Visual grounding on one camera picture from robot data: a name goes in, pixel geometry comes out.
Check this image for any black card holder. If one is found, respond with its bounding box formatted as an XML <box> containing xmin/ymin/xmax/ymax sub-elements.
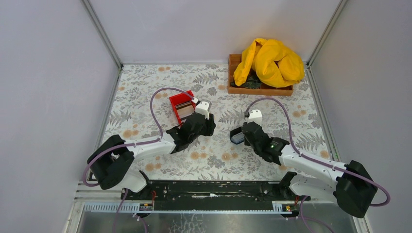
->
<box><xmin>229</xmin><ymin>126</ymin><xmax>244</xmax><ymax>145</ymax></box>

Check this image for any red plastic bin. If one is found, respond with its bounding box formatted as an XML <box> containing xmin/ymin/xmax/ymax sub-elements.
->
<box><xmin>169</xmin><ymin>93</ymin><xmax>196</xmax><ymax>124</ymax></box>

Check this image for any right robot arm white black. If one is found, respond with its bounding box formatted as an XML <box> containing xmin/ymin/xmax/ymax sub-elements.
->
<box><xmin>240</xmin><ymin>122</ymin><xmax>378</xmax><ymax>218</ymax></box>

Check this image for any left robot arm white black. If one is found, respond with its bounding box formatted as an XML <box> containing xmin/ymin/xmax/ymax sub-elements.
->
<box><xmin>86</xmin><ymin>113</ymin><xmax>216</xmax><ymax>193</ymax></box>

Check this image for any floral table mat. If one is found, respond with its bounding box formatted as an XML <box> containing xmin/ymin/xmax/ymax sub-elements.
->
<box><xmin>103</xmin><ymin>64</ymin><xmax>331</xmax><ymax>181</ymax></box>

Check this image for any dark green object in tray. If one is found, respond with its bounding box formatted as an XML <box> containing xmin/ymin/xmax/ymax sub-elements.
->
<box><xmin>230</xmin><ymin>72</ymin><xmax>262</xmax><ymax>89</ymax></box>

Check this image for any wooden tray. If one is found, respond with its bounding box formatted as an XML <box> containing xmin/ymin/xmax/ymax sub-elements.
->
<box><xmin>227</xmin><ymin>54</ymin><xmax>293</xmax><ymax>97</ymax></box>

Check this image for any yellow cloth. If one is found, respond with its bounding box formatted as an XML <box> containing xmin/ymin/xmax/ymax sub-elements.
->
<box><xmin>233</xmin><ymin>38</ymin><xmax>305</xmax><ymax>88</ymax></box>

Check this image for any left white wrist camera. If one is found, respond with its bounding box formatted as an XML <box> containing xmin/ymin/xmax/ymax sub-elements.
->
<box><xmin>195</xmin><ymin>100</ymin><xmax>211</xmax><ymax>119</ymax></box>

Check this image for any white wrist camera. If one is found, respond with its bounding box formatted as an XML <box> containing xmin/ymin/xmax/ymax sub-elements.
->
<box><xmin>247</xmin><ymin>109</ymin><xmax>262</xmax><ymax>125</ymax></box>
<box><xmin>195</xmin><ymin>100</ymin><xmax>211</xmax><ymax>119</ymax></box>

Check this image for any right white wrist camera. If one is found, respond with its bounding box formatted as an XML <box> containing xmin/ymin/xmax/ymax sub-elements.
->
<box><xmin>247</xmin><ymin>109</ymin><xmax>262</xmax><ymax>125</ymax></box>

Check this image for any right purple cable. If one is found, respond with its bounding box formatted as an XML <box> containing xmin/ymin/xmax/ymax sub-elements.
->
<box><xmin>243</xmin><ymin>97</ymin><xmax>392</xmax><ymax>207</ymax></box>

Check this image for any purple cable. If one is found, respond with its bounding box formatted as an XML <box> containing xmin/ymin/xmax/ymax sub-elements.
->
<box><xmin>82</xmin><ymin>87</ymin><xmax>198</xmax><ymax>188</ymax></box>
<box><xmin>243</xmin><ymin>97</ymin><xmax>392</xmax><ymax>207</ymax></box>

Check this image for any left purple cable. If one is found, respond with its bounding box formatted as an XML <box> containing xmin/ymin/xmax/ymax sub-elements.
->
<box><xmin>82</xmin><ymin>87</ymin><xmax>198</xmax><ymax>188</ymax></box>

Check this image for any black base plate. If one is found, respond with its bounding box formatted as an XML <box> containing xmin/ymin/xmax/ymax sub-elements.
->
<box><xmin>121</xmin><ymin>181</ymin><xmax>303</xmax><ymax>212</ymax></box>

